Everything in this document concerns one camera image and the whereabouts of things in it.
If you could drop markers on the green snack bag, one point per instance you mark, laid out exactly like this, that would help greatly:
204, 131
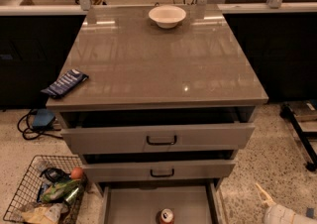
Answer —
59, 190

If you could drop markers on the red coke can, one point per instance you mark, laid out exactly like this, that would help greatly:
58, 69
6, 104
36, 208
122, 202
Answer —
166, 216

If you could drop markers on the blue chip bag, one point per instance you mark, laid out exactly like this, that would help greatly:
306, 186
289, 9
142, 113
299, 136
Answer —
65, 84

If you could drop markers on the grey top drawer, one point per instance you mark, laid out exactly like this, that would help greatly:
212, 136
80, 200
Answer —
155, 139

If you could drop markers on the grey middle drawer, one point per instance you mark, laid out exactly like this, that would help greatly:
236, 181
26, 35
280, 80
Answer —
119, 172

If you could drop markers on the grey drawer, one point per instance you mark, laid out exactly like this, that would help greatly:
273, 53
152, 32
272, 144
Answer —
191, 204
119, 172
155, 139

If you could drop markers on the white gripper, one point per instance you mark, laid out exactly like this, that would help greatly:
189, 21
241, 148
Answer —
276, 214

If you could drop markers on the grey cabinet counter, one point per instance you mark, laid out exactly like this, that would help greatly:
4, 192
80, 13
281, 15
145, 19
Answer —
132, 63

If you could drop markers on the grey bottom drawer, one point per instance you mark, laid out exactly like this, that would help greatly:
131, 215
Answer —
191, 204

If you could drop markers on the orange fruit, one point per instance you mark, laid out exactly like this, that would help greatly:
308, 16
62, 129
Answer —
76, 173

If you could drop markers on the white ceramic bowl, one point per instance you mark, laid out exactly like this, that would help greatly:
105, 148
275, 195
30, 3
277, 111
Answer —
167, 16

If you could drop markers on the blue foot pedal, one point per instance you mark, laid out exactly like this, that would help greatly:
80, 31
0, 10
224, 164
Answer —
43, 119

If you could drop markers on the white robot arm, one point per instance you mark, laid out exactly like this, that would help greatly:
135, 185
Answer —
288, 216

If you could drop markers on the black wire basket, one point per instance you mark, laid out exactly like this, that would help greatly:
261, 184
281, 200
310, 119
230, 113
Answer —
29, 188

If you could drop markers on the green can in basket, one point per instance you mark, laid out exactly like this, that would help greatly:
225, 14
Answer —
72, 196

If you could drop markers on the black cart frame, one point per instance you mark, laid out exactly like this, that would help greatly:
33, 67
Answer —
303, 117

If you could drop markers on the yellow snack bag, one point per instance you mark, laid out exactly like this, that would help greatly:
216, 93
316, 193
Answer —
43, 214

